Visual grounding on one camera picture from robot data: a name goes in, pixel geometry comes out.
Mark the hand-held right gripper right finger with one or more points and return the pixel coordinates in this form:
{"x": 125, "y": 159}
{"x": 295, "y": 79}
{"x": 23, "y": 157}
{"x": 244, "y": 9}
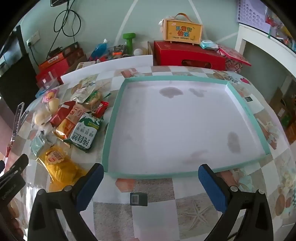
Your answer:
{"x": 211, "y": 187}

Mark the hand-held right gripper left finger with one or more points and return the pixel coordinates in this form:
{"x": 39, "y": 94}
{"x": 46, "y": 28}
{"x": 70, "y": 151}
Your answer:
{"x": 91, "y": 183}

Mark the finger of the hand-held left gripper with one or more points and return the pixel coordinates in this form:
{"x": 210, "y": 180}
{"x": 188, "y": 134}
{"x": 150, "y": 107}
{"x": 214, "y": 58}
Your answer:
{"x": 18, "y": 163}

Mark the yellow snack packet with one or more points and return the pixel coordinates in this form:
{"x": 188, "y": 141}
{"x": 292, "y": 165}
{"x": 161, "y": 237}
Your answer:
{"x": 59, "y": 166}

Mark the green white biscuit packet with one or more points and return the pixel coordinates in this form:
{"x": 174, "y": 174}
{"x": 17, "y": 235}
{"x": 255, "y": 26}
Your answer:
{"x": 84, "y": 134}

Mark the clear bun packet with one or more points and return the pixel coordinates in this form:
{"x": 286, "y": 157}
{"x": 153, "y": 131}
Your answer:
{"x": 41, "y": 117}

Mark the orange swiss roll packet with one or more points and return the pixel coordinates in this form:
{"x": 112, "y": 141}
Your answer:
{"x": 69, "y": 122}

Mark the red snack packet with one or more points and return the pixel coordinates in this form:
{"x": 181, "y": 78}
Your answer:
{"x": 60, "y": 114}

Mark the teal-edged white tray box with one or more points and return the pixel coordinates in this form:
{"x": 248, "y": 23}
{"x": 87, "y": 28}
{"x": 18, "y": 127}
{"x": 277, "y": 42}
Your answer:
{"x": 175, "y": 129}

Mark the yellow jelly cup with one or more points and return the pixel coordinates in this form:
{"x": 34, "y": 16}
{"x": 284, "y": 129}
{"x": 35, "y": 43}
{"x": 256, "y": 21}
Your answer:
{"x": 54, "y": 104}

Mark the small red candy packet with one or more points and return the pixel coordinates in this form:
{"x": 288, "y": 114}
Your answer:
{"x": 101, "y": 109}

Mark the pink swiss roll packet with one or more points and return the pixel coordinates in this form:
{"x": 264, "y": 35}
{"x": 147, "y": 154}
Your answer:
{"x": 49, "y": 94}

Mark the white green snack packet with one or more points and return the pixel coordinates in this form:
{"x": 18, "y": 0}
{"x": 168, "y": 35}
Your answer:
{"x": 82, "y": 92}

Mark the pale teal snack packet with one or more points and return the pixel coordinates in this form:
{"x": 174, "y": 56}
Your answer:
{"x": 39, "y": 143}

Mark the black square marker sticker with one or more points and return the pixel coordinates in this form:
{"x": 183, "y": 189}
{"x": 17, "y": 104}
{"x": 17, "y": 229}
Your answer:
{"x": 138, "y": 198}
{"x": 248, "y": 99}

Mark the black cabinet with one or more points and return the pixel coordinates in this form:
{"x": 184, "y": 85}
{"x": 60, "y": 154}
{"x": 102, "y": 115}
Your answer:
{"x": 13, "y": 81}

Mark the clear plastic box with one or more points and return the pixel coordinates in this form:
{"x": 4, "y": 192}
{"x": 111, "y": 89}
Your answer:
{"x": 50, "y": 80}

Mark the flat red box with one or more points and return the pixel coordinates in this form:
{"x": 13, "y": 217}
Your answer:
{"x": 46, "y": 74}

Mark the cardboard boxes under shelf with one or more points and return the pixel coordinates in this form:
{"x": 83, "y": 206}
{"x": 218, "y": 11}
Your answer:
{"x": 285, "y": 111}

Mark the flat orange box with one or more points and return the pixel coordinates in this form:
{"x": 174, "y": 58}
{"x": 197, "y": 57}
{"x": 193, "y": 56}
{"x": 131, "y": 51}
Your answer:
{"x": 52, "y": 61}

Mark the white board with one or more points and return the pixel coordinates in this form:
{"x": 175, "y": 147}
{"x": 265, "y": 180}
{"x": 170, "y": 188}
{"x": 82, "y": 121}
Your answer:
{"x": 108, "y": 67}

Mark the small white yellow box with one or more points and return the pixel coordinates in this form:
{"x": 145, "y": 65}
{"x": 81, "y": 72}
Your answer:
{"x": 85, "y": 65}

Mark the brown box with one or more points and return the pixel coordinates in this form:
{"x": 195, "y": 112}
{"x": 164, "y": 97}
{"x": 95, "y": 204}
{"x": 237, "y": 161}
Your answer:
{"x": 74, "y": 53}

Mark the red patterned lid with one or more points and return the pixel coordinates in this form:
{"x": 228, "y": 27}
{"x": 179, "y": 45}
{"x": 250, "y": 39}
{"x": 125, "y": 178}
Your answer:
{"x": 233, "y": 59}

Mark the blue water bottle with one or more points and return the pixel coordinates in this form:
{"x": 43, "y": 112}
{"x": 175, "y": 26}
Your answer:
{"x": 98, "y": 49}

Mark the colourful toy pile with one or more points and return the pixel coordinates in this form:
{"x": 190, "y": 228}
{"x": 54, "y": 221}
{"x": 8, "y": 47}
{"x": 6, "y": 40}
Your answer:
{"x": 118, "y": 50}

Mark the large red box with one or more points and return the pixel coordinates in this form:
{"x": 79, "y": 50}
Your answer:
{"x": 185, "y": 54}

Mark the clear plastic bottle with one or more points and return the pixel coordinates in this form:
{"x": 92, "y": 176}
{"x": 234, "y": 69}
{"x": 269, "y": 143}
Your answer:
{"x": 138, "y": 52}

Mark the wet wipes pack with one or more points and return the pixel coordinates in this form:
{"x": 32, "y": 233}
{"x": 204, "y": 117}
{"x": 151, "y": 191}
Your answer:
{"x": 208, "y": 44}

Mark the green dumbbell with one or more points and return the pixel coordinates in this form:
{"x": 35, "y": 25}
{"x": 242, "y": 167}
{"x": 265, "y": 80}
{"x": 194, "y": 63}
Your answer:
{"x": 128, "y": 42}

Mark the white shelf unit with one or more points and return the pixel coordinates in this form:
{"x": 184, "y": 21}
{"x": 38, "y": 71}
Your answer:
{"x": 263, "y": 39}

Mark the colourful items on shelf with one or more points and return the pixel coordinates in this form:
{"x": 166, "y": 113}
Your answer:
{"x": 281, "y": 30}

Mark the purple perforated basket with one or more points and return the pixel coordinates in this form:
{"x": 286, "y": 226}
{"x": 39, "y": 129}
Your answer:
{"x": 252, "y": 14}

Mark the white wall socket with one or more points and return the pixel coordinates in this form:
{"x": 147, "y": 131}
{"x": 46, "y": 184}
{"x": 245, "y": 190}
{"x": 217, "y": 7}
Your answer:
{"x": 32, "y": 39}

